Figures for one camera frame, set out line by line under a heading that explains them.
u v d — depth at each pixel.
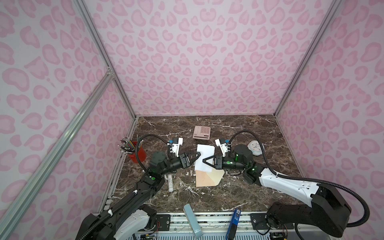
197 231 0.67
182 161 0.63
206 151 0.72
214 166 0.68
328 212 0.40
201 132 1.07
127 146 0.84
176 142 0.68
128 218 0.48
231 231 0.70
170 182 0.85
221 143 0.70
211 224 0.73
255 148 0.98
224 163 0.66
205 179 0.88
